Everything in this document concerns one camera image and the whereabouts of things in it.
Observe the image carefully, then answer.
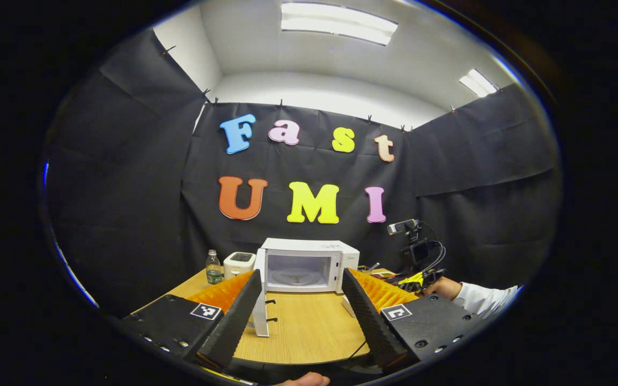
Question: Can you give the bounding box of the long ceiling light panel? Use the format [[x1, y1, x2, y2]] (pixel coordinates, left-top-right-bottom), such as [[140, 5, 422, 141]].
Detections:
[[281, 2, 399, 46]]

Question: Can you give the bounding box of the black backdrop cloth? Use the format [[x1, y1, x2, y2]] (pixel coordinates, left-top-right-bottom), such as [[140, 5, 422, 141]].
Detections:
[[46, 29, 563, 317]]

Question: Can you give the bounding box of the small ceiling light panel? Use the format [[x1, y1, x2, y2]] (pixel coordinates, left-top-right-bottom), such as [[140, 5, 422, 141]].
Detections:
[[459, 69, 498, 98]]

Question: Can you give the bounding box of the white toaster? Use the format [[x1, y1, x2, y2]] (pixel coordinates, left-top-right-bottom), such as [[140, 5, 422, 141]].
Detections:
[[223, 251, 257, 279]]

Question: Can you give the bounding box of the clear plastic water bottle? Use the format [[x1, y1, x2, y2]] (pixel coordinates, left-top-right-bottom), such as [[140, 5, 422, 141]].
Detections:
[[205, 249, 223, 285]]

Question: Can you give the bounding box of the white microwave oven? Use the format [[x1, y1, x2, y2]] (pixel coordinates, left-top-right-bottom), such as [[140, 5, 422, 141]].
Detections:
[[252, 237, 361, 338]]

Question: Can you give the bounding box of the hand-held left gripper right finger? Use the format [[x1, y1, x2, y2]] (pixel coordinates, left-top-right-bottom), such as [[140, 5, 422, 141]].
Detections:
[[341, 267, 498, 374]]

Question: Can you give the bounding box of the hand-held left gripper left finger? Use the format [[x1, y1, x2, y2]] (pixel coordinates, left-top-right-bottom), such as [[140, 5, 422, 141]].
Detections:
[[120, 269, 263, 372]]

